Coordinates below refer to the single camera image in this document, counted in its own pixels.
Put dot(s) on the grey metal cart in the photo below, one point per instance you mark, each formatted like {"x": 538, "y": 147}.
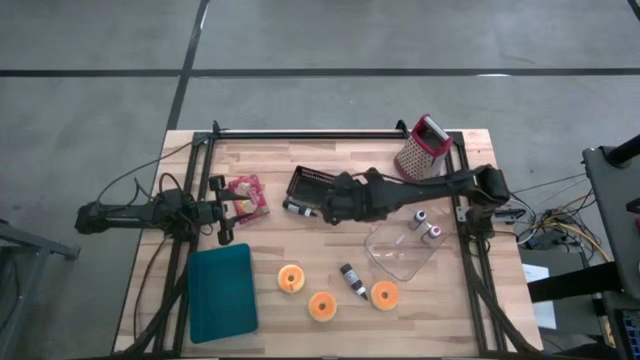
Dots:
{"x": 615, "y": 210}

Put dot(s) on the silver metal bracket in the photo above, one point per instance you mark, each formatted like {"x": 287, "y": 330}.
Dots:
{"x": 461, "y": 215}

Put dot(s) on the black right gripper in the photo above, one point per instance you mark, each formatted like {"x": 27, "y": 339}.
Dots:
{"x": 360, "y": 200}

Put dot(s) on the black aluminium table frame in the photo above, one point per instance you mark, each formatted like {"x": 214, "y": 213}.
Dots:
{"x": 310, "y": 134}

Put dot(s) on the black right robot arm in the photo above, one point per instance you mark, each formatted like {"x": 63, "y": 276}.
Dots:
{"x": 440, "y": 187}

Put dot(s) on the blue crate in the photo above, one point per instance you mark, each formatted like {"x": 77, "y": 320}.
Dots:
{"x": 632, "y": 330}

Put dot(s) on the black mesh basket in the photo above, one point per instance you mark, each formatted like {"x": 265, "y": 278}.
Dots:
{"x": 305, "y": 182}

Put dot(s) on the blue plastic bin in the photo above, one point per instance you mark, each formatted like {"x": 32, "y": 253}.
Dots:
{"x": 222, "y": 295}

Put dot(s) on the clear plastic container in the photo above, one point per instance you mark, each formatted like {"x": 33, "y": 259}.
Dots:
{"x": 400, "y": 260}

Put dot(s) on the small food colouring bottle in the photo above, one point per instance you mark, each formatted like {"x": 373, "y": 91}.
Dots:
{"x": 419, "y": 218}

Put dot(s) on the black metal bar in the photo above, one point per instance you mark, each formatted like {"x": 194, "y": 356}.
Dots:
{"x": 575, "y": 282}

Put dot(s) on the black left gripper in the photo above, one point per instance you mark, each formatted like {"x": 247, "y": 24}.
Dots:
{"x": 210, "y": 212}

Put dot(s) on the cream orange toy doughnut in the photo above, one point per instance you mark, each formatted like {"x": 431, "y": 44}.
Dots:
{"x": 316, "y": 313}
{"x": 285, "y": 286}
{"x": 378, "y": 303}

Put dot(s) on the grey metal stand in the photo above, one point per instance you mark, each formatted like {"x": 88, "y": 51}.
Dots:
{"x": 40, "y": 246}

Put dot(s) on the red metal box grater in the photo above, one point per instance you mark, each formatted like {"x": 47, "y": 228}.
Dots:
{"x": 420, "y": 155}

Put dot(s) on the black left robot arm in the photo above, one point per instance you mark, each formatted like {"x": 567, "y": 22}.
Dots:
{"x": 125, "y": 215}

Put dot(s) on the white paper sheet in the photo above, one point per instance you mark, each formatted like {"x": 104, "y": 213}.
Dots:
{"x": 545, "y": 315}

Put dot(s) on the black food colouring bottle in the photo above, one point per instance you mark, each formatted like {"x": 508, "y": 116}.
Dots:
{"x": 351, "y": 277}

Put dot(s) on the red popcorn packet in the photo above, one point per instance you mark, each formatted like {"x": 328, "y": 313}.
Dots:
{"x": 257, "y": 200}

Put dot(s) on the black marker pen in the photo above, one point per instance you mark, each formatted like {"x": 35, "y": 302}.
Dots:
{"x": 295, "y": 207}

